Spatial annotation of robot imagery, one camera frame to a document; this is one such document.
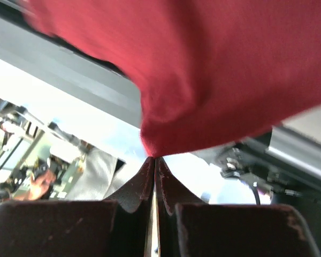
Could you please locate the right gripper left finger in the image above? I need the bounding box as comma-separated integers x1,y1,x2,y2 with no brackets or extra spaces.
0,157,155,257

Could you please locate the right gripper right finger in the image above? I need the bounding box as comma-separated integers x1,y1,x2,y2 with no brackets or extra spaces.
155,158,320,257

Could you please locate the dark red t-shirt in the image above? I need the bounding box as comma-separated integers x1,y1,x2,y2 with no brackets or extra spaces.
21,1,321,157

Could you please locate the person in striped shirt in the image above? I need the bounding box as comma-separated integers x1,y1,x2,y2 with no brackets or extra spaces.
65,148,119,201

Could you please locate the background person with cap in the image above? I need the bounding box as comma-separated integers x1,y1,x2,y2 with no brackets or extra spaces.
0,158,62,203

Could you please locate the aluminium frame rail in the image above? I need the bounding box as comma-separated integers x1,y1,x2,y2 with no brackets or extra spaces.
0,10,321,188

